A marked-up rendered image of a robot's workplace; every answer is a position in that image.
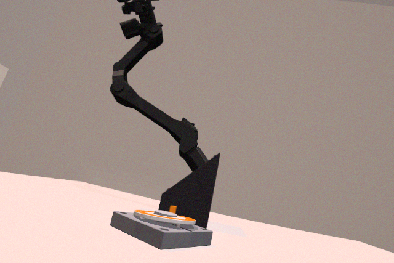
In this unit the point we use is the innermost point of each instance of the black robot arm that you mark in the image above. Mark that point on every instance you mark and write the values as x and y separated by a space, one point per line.
151 37

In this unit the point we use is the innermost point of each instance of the orange round plate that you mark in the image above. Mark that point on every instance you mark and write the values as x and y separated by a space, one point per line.
176 220

